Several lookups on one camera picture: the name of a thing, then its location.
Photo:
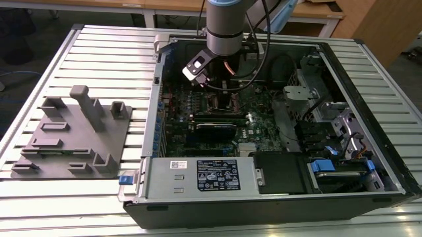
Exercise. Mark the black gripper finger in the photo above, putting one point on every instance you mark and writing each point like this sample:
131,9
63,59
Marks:
225,101

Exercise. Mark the CPU socket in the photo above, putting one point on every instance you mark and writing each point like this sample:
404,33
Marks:
214,105

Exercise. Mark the black graphics card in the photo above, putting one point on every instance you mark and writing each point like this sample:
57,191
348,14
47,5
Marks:
216,134

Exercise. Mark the green motherboard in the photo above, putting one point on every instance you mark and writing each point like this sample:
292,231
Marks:
261,123

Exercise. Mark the silver chipset heatsink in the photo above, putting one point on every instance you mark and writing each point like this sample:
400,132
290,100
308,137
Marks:
248,149

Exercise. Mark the metal drive cage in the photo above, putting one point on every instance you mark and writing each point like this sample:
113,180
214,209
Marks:
297,93

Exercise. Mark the silver power supply unit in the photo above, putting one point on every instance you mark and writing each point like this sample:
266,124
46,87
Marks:
165,182

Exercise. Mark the hard disk in blue carrier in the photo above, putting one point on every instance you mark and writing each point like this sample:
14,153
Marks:
321,165

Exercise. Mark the blue case latch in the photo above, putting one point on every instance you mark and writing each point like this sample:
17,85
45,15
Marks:
125,180

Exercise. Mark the grey plastic parts rack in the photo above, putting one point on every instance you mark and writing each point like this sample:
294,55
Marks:
82,138

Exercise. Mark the black open PC case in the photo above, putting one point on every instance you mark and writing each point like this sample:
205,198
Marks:
230,214

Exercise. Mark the wooden cabinet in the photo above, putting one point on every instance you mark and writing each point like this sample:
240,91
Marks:
380,24

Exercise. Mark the blue plastic clip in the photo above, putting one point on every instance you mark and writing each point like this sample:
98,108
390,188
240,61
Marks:
369,165

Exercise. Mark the grey equipment on wheels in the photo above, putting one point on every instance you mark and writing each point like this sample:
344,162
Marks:
417,49

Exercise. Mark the black office chair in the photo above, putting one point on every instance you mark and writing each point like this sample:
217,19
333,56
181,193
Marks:
17,37

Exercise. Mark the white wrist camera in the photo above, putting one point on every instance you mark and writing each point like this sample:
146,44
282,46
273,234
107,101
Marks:
198,65

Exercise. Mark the wooden desk white frame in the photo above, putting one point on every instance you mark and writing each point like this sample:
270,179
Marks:
325,12

